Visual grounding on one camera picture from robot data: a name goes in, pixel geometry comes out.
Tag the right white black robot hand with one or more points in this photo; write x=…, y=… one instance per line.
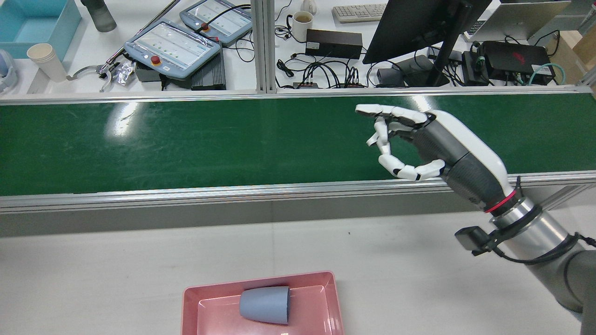
x=447, y=149

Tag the grey plastic cup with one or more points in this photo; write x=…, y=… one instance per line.
x=265, y=304

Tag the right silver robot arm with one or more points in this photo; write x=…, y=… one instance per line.
x=540, y=232

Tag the brown cardboard box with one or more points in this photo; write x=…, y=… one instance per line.
x=579, y=49

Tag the black ribbed electronics box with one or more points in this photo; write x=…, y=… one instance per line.
x=212, y=74

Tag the pink plastic tray box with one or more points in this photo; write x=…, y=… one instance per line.
x=219, y=311

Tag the black docking device green plug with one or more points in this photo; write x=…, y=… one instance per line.
x=474, y=67

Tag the small black adapter block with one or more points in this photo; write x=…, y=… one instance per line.
x=389, y=77

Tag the black monitor stand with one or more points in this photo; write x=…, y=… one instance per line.
x=442, y=56

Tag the black mini PC red logo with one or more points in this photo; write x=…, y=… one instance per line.
x=512, y=56

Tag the black computer monitor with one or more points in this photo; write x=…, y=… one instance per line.
x=409, y=28

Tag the silver laptop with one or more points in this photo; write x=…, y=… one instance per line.
x=517, y=21

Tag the small grey USB hub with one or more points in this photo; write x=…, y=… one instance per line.
x=306, y=85

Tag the black rectangular power brick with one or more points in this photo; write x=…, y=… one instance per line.
x=333, y=44

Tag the white computer keyboard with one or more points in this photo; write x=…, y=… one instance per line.
x=358, y=12

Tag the white mug with drink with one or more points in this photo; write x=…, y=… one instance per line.
x=301, y=28

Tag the white computer mouse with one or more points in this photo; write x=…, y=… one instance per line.
x=309, y=6

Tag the green conveyor belt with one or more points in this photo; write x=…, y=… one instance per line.
x=186, y=139

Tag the small grey teach pendant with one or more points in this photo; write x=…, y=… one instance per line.
x=219, y=18

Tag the large grey teach pendant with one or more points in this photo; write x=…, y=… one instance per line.
x=172, y=46

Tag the dark grey power adapter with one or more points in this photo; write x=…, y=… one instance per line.
x=148, y=73

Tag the small plastic parts bag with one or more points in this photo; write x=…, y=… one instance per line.
x=125, y=73

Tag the metal grabber tool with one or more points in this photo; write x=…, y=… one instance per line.
x=104, y=69

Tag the grey translucent bottle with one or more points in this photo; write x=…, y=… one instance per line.
x=102, y=16

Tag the stacked white paper cups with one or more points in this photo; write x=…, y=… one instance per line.
x=46, y=60

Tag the light blue plastic bin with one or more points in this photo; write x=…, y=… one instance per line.
x=32, y=28

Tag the white blue plastic device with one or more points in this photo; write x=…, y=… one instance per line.
x=7, y=70

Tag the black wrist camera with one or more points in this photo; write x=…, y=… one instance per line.
x=470, y=238

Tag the aluminium profile post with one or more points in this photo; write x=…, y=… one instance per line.
x=263, y=46

